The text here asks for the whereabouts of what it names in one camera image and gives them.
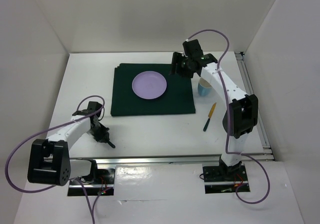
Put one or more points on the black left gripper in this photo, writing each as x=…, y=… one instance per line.
x=103, y=133

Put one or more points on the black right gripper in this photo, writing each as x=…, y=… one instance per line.
x=177, y=58

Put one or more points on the light blue mug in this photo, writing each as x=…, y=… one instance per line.
x=204, y=88

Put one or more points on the lilac plastic plate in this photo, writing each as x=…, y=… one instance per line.
x=149, y=85

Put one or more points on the dark green cloth placemat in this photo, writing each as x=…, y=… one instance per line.
x=177, y=99

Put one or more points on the gold knife green handle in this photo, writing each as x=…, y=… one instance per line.
x=209, y=116

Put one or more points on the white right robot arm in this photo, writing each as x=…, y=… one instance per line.
x=242, y=109

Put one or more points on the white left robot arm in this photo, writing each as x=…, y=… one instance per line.
x=50, y=161

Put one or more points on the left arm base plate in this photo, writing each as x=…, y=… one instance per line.
x=99, y=183

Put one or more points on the aluminium right side rail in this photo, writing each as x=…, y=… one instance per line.
x=253, y=115

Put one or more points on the aluminium rail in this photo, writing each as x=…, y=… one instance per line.
x=155, y=160
x=253, y=115

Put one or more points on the aluminium front rail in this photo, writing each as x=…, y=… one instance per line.
x=155, y=160

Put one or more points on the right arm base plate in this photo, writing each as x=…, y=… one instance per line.
x=215, y=182

